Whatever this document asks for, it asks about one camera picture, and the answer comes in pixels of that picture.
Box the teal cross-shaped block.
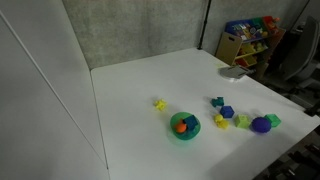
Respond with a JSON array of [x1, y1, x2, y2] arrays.
[[211, 97, 224, 107]]

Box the yellow spiky jack toy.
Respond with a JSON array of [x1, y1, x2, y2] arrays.
[[154, 99, 167, 111]]

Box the dark blue block in bowl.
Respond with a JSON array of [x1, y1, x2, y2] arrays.
[[183, 115, 198, 131]]

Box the grey office chair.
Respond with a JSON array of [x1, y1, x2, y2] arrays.
[[280, 16, 320, 96]]

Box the lime green cube block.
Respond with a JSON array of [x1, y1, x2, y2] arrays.
[[235, 114, 251, 129]]

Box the purple textured ball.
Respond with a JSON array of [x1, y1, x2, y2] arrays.
[[251, 117, 271, 133]]

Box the green plastic bowl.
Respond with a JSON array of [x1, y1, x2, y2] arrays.
[[170, 112, 201, 140]]

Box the grey metal mounting plate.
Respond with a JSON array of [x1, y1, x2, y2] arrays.
[[218, 65, 255, 81]]

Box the yellow duck-shaped toy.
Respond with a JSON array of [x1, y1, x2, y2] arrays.
[[214, 114, 229, 129]]

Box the wooden toy storage shelf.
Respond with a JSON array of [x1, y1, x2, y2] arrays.
[[215, 16, 286, 71]]

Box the orange ball in bowl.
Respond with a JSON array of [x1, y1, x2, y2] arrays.
[[175, 120, 187, 133]]

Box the blue cube block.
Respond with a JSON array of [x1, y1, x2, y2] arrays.
[[220, 106, 234, 118]]

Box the black vertical pole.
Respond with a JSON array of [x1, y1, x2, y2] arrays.
[[197, 0, 212, 50]]

